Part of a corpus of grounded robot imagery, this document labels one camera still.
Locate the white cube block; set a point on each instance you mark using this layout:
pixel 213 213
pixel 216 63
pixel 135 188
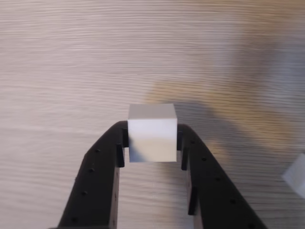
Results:
pixel 296 176
pixel 152 133

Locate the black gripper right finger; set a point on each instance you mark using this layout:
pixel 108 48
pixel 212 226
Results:
pixel 212 195

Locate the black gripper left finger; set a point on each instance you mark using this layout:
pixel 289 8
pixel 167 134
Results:
pixel 95 186

